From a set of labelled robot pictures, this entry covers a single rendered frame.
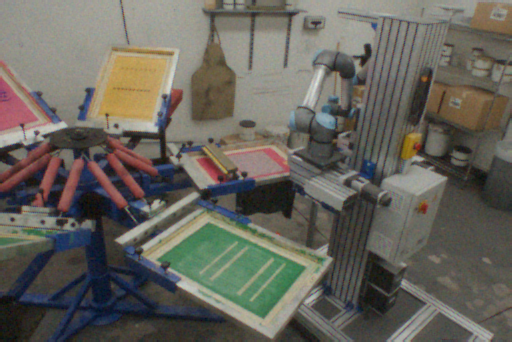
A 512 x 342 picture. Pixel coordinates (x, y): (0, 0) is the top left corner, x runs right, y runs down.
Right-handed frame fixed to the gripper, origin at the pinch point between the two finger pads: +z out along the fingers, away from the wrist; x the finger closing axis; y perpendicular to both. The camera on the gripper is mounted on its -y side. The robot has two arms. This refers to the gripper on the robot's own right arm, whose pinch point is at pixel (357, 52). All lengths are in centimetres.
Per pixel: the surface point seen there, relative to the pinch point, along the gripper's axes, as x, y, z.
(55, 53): -230, 3, 148
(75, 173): -196, 20, -74
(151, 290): -179, 145, -37
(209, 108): -91, 89, 173
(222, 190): -121, 54, -64
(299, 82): 31, 85, 203
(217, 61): -75, 37, 174
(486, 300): 69, 179, -100
